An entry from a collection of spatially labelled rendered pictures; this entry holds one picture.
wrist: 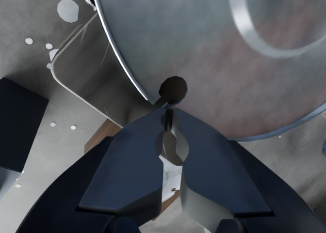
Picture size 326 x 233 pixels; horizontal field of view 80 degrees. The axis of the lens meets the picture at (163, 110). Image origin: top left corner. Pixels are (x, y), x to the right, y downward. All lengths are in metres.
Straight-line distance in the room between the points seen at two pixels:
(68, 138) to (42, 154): 0.15
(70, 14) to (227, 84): 0.18
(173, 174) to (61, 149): 0.59
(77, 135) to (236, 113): 0.96
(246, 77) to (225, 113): 0.03
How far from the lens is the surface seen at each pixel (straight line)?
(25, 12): 0.93
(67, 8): 0.26
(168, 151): 0.17
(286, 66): 0.20
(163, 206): 1.01
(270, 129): 0.23
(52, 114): 1.03
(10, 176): 0.64
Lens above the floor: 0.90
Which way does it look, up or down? 56 degrees down
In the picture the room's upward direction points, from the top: 144 degrees clockwise
